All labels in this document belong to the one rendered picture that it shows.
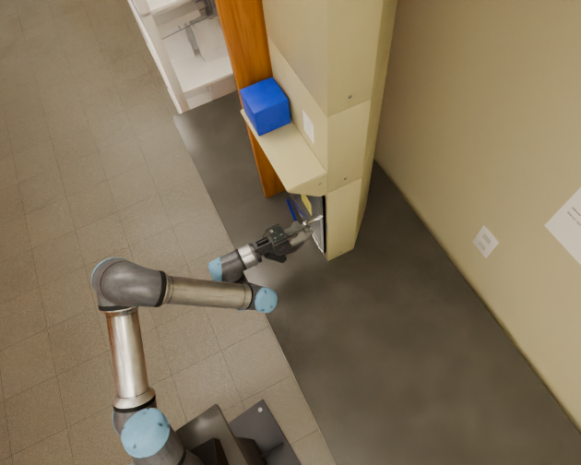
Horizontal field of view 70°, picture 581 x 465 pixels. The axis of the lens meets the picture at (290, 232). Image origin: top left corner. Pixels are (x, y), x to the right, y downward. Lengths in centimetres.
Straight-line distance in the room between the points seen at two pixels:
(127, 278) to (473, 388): 111
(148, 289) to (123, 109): 277
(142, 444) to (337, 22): 104
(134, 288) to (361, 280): 82
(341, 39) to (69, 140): 312
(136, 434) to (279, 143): 84
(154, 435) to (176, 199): 205
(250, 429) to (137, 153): 210
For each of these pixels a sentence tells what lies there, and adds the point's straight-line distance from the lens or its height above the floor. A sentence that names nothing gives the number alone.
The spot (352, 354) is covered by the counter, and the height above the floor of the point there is 94.
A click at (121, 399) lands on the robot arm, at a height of 119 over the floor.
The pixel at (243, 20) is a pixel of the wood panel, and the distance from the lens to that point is 118.
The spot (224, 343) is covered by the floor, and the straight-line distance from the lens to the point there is 253.
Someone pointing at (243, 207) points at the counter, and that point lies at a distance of 174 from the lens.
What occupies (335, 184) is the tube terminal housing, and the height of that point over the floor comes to 144.
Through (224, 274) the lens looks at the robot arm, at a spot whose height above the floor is 119.
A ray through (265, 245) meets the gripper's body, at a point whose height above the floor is 121.
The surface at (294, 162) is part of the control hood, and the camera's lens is 112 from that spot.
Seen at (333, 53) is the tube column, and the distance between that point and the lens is 83.
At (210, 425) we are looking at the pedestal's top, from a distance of 151.
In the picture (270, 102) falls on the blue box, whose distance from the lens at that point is 114.
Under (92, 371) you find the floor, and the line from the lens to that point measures 278.
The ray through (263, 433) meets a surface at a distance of 241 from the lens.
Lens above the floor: 240
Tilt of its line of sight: 62 degrees down
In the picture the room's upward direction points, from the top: 10 degrees counter-clockwise
